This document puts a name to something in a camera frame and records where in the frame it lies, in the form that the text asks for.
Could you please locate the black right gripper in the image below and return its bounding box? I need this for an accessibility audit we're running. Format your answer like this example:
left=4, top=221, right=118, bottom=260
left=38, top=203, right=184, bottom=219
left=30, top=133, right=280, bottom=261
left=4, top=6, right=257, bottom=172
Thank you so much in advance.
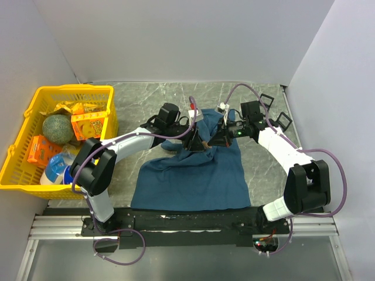
left=208, top=116, right=250, bottom=148

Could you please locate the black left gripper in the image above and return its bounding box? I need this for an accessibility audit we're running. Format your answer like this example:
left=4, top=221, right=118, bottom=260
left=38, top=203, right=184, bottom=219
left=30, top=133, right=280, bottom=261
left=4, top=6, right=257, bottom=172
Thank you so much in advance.
left=166, top=119, right=207, bottom=152

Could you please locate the blue t-shirt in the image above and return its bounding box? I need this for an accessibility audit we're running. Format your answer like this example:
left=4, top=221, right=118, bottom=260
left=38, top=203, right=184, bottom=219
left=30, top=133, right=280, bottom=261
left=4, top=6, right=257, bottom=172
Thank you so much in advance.
left=130, top=108, right=251, bottom=211

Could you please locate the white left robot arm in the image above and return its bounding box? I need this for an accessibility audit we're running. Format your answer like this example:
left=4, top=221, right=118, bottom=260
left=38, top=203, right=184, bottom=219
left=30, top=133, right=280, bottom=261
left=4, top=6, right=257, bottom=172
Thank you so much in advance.
left=69, top=103, right=206, bottom=235

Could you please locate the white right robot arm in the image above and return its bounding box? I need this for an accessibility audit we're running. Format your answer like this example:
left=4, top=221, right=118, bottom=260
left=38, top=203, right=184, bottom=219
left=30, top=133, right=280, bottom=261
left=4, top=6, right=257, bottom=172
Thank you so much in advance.
left=208, top=101, right=330, bottom=234

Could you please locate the orange cracker box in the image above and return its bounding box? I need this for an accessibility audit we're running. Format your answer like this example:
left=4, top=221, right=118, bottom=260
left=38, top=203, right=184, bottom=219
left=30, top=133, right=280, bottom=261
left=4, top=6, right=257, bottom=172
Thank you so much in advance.
left=71, top=111, right=107, bottom=141

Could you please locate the yellow snack bag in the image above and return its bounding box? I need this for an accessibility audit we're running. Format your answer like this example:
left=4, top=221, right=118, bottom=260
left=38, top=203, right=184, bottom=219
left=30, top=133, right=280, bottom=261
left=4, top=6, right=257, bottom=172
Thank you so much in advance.
left=39, top=101, right=105, bottom=116

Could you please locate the green melon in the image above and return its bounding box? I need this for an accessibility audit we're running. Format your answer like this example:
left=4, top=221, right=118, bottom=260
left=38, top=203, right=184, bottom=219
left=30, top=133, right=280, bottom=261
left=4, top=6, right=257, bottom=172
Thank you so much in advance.
left=42, top=115, right=74, bottom=145

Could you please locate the white blue bottle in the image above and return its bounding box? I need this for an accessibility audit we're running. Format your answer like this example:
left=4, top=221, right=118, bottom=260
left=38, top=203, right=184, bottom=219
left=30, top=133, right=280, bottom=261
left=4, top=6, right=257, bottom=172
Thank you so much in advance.
left=40, top=153, right=75, bottom=185

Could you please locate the orange snack box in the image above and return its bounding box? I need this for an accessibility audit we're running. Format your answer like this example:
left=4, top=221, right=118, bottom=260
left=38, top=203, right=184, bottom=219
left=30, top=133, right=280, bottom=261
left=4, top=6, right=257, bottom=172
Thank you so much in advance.
left=27, top=135, right=62, bottom=168

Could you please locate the yellow plastic basket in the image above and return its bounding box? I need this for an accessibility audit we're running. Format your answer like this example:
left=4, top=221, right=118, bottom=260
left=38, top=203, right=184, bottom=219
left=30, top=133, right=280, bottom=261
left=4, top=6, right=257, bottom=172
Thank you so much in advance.
left=1, top=84, right=118, bottom=200

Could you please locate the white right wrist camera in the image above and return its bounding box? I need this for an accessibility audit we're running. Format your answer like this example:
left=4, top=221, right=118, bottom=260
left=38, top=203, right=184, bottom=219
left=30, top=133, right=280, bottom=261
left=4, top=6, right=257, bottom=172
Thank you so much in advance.
left=215, top=102, right=230, bottom=115

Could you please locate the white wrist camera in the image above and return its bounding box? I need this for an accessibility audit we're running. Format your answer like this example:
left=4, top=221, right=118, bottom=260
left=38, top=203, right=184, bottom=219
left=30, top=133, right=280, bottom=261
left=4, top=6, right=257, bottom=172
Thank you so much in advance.
left=188, top=109, right=204, bottom=123
left=215, top=102, right=230, bottom=115

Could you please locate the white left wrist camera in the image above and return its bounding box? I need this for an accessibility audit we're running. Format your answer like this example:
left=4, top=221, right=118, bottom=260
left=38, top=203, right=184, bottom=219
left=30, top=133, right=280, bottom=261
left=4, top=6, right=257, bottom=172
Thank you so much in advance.
left=188, top=109, right=204, bottom=123

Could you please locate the black frame near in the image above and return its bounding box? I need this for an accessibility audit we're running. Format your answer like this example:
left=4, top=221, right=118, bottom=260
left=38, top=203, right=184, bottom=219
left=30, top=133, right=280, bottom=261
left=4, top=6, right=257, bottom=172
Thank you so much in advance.
left=272, top=111, right=293, bottom=132

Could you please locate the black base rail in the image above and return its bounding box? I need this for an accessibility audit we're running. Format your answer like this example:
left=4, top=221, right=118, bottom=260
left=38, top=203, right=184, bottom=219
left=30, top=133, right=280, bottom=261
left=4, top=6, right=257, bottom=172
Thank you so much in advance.
left=80, top=204, right=296, bottom=249

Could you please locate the aluminium frame rail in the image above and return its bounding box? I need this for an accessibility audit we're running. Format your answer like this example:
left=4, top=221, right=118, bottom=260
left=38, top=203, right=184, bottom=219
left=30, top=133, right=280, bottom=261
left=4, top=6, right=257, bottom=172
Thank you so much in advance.
left=16, top=215, right=353, bottom=280

